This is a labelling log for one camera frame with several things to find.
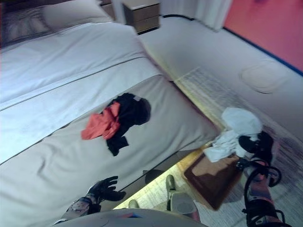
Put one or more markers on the bed with grey cover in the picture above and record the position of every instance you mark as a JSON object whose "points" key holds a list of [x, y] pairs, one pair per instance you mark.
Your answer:
{"points": [[165, 118]]}

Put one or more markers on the brown tufted headboard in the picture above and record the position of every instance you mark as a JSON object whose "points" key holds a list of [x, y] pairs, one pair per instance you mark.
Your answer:
{"points": [[107, 10]]}

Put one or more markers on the white duvet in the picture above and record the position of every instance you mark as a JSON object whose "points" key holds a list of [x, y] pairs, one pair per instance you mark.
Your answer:
{"points": [[59, 61]]}

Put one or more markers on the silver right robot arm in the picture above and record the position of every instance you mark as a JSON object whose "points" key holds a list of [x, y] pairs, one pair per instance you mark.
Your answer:
{"points": [[258, 198]]}

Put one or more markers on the brown wooden nightstand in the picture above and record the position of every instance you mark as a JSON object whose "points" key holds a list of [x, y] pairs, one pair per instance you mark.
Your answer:
{"points": [[144, 16]]}

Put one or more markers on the grey striped rug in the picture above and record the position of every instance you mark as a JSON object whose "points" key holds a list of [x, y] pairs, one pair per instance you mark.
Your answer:
{"points": [[208, 89]]}

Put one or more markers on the patterned decorative pillow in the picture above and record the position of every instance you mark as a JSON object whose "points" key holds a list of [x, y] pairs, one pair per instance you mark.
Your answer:
{"points": [[21, 28]]}

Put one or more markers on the plain beige pillow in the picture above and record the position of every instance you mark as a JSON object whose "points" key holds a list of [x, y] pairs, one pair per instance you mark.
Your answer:
{"points": [[71, 11]]}

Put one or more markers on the white oval floor mat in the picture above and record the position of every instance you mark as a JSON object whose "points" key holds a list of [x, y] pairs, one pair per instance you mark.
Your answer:
{"points": [[262, 75]]}

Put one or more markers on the red garment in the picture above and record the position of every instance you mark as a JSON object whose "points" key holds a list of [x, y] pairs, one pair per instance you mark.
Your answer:
{"points": [[99, 125]]}

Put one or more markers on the dark baseboard strip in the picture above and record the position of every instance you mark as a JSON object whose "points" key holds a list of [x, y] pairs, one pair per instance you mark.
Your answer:
{"points": [[265, 50]]}

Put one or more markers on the white textured bed sheet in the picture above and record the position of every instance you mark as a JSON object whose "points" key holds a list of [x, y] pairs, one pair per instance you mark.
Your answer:
{"points": [[35, 127]]}

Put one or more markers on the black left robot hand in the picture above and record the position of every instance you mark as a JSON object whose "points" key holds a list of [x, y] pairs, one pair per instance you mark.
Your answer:
{"points": [[104, 190]]}

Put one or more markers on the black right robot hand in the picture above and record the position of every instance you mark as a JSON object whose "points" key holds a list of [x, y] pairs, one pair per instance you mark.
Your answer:
{"points": [[258, 146]]}

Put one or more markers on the white garment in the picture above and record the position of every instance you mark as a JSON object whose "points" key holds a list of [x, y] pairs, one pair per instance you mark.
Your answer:
{"points": [[239, 123]]}

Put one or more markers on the black garment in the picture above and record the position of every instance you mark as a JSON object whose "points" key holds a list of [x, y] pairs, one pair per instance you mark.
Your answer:
{"points": [[135, 111]]}

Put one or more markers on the white curtain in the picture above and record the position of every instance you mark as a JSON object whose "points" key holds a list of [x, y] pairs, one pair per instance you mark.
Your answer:
{"points": [[213, 14]]}

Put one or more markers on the brown wicker laundry basket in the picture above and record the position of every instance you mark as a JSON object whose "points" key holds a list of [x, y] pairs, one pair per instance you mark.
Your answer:
{"points": [[208, 179]]}

